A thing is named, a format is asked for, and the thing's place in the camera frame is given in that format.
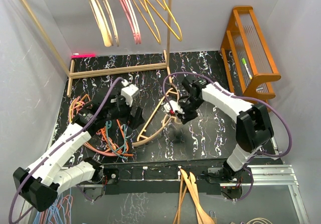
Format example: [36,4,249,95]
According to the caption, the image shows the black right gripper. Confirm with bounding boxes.
[175,95,204,124]

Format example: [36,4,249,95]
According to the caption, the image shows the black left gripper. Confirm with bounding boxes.
[105,91,144,129]

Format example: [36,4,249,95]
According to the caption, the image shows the yellow velvet hanger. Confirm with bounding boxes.
[140,0,183,43]
[132,0,162,45]

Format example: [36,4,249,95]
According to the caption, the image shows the pink plastic hanger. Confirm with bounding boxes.
[120,0,144,44]
[114,0,141,45]

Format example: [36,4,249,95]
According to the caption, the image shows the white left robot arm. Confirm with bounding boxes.
[13,87,143,212]

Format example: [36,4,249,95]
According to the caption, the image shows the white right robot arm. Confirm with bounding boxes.
[173,76,274,182]

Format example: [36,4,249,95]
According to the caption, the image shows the wooden hangers on floor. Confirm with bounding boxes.
[173,168,216,223]

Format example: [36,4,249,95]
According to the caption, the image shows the teal thin hanger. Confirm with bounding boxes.
[105,120,132,162]

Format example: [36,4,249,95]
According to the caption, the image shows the orange thin hanger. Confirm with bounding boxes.
[68,94,133,160]

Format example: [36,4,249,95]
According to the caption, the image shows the green white marker pen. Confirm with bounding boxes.
[241,58,252,80]

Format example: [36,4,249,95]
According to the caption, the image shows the orange wooden shelf rack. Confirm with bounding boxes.
[220,6,281,102]

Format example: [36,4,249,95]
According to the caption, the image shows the pink tape strip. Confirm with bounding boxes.
[71,54,96,59]

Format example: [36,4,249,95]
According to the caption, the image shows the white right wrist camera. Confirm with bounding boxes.
[163,100,184,115]

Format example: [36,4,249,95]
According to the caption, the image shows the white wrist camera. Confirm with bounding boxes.
[163,100,184,115]
[120,79,139,107]

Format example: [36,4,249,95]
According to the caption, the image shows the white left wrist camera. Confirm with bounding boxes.
[120,79,139,107]

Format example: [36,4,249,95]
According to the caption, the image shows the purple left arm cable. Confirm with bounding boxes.
[9,77,126,223]

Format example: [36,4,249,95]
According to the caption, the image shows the wooden clothes rack frame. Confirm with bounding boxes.
[5,0,175,98]

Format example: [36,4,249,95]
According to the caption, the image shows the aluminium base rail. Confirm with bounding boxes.
[220,165,299,186]

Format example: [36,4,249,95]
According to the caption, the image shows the blue wire hangers pile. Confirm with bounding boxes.
[32,193,73,224]

